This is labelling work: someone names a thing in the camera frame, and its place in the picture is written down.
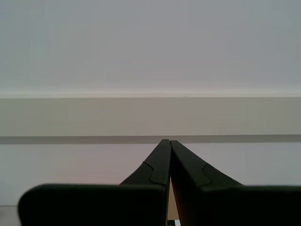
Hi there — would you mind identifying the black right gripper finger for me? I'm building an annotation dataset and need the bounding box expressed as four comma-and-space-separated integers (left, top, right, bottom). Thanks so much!
18, 139, 171, 226
169, 140, 301, 226

